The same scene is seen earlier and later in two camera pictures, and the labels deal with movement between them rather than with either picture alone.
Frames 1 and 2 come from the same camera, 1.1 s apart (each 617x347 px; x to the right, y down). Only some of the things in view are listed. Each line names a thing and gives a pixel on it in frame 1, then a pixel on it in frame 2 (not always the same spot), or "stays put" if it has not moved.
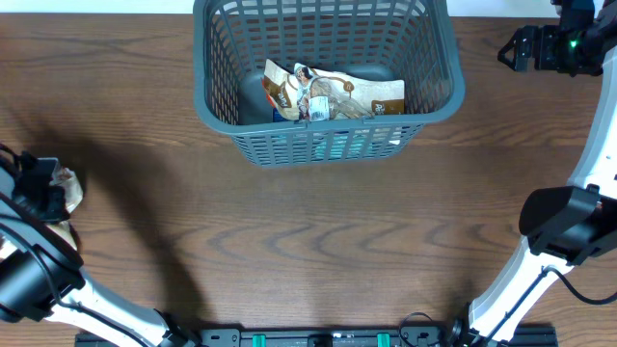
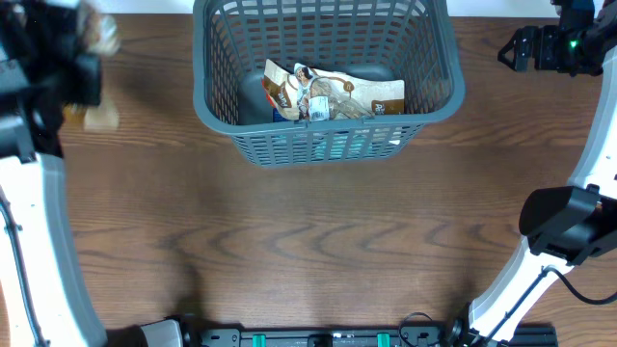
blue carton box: (277, 118) stays put
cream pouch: (68, 179) -> (99, 32)
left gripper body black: (40, 197) -> (72, 83)
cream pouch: (327, 94) stays put
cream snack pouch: (281, 87) stays put
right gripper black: (547, 35) stays put
